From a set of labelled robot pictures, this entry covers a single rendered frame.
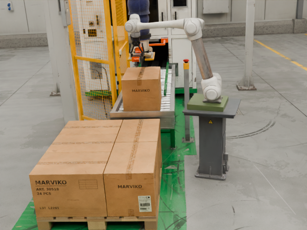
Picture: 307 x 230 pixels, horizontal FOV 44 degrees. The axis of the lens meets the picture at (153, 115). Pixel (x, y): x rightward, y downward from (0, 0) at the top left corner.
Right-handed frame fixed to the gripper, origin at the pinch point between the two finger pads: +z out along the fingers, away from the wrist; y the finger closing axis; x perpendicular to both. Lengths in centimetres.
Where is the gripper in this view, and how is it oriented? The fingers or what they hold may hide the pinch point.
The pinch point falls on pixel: (137, 57)
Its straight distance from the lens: 376.6
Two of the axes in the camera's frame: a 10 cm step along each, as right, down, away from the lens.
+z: 0.5, 9.4, 3.4
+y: -10.0, 0.2, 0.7
